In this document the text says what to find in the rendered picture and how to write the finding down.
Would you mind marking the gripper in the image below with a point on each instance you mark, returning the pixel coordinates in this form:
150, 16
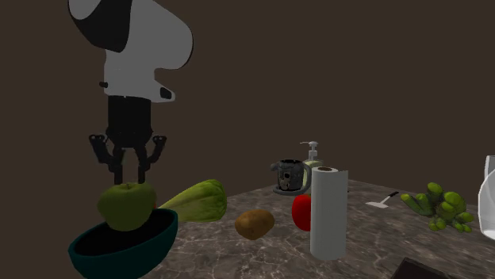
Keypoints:
128, 120

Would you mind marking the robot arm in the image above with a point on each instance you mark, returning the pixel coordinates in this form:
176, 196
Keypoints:
135, 58

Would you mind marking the green apple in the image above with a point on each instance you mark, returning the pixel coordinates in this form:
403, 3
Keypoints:
127, 206

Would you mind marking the green romaine lettuce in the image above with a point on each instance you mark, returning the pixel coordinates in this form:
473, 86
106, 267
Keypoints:
201, 203

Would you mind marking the dark teal bowl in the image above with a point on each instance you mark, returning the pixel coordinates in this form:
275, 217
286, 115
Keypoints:
116, 255

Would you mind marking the brown potato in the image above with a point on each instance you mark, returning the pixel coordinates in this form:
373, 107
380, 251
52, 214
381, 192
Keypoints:
254, 224

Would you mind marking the dark grey kettle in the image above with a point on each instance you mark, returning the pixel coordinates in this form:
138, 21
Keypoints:
290, 177

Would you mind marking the red tomato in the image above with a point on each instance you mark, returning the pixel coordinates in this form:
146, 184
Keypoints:
302, 212

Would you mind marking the green soap pump bottle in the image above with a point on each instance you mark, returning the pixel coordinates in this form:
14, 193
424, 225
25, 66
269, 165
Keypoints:
313, 154

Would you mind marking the white paper towel roll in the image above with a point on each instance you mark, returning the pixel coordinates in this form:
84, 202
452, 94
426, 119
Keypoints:
328, 216

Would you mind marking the dark flat box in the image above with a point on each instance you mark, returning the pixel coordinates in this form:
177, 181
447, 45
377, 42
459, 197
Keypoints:
417, 270

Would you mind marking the green hand-shaped figure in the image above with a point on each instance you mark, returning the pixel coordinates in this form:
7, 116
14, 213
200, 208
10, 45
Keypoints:
444, 208

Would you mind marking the white rounded container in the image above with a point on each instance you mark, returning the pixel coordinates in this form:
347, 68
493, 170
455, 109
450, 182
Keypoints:
488, 208

